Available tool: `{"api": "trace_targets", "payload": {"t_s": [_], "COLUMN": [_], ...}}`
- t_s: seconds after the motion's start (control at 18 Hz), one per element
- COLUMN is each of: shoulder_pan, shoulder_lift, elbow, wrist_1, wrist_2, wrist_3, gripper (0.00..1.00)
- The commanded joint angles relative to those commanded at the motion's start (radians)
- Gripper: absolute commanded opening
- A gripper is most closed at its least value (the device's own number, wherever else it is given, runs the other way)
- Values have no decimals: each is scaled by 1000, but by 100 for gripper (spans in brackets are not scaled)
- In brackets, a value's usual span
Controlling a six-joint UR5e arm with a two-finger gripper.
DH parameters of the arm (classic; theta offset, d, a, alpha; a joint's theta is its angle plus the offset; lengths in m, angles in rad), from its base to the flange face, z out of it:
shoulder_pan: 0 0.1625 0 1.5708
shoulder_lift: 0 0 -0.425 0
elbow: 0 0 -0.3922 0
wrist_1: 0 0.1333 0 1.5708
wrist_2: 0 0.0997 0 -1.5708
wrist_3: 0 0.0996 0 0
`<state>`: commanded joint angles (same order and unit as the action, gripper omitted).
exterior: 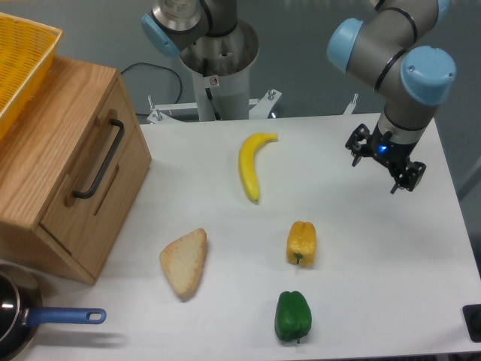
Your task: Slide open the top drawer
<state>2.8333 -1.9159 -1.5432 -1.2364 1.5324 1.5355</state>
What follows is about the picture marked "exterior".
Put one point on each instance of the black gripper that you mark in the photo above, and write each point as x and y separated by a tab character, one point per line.
394	156

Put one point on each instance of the wooden top drawer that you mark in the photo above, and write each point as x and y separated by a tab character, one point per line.
99	189

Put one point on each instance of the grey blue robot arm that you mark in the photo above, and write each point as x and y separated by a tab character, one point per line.
382	53

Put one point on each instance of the wooden drawer cabinet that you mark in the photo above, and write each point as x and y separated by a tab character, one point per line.
35	158

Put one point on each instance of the yellow bell pepper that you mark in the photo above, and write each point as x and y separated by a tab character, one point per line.
301	244

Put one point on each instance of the yellow banana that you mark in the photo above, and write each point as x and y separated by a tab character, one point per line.
246	162

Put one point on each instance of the black corner object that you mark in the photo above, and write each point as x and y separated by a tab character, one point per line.
472	318

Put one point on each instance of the green bell pepper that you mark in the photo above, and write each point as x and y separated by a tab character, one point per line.
293	318

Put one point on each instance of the triangular bread slice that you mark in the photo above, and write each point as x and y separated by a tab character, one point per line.
182	262

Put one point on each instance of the yellow plastic basket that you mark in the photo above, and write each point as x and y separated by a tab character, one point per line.
27	52

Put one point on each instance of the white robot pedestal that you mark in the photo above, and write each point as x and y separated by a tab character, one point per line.
220	69

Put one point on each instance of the white metal base frame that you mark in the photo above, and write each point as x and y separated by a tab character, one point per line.
259	109

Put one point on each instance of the black pan blue handle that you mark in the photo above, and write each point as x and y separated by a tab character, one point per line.
23	311

